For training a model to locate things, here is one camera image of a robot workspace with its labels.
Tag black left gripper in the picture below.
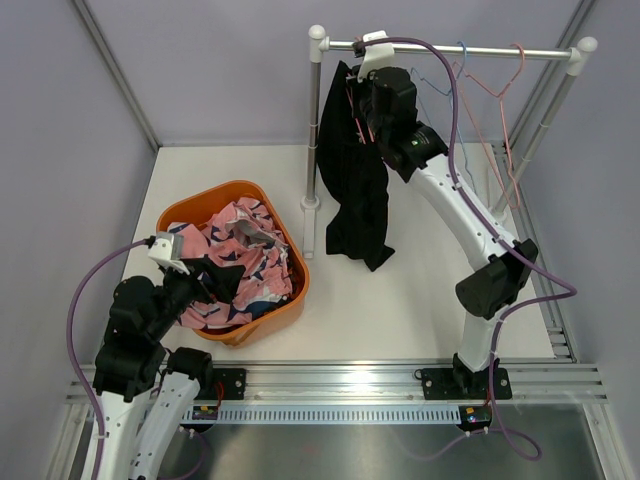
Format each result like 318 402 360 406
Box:
147 257 245 341

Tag pink patterned shorts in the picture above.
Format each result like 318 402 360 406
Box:
168 197 294 330

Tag pink hanger of black shorts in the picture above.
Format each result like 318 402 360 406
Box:
345 64 374 145

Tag blue hanger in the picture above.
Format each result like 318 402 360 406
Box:
410 40 473 179

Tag black shorts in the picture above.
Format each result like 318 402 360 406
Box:
316 61 395 271

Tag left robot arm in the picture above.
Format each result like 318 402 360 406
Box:
82 259 246 479

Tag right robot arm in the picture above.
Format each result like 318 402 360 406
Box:
352 66 539 399

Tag orange plastic basket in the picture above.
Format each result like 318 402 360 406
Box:
156 180 310 348

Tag metal clothes rack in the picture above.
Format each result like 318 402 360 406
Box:
300 22 598 259

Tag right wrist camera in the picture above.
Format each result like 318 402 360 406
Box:
353 30 395 83

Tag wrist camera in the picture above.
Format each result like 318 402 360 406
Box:
147 232 191 275
353 30 395 83

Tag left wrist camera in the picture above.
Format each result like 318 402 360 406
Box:
147 232 191 275

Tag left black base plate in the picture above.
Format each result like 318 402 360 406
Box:
196 368 247 402

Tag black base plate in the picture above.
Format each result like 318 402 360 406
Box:
413 367 490 400
196 368 247 402

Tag white slotted cable duct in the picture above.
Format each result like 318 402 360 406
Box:
182 405 462 425

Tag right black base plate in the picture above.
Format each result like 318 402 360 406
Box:
413 367 490 400

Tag aluminium mounting rail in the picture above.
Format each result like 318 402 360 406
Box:
64 363 609 407

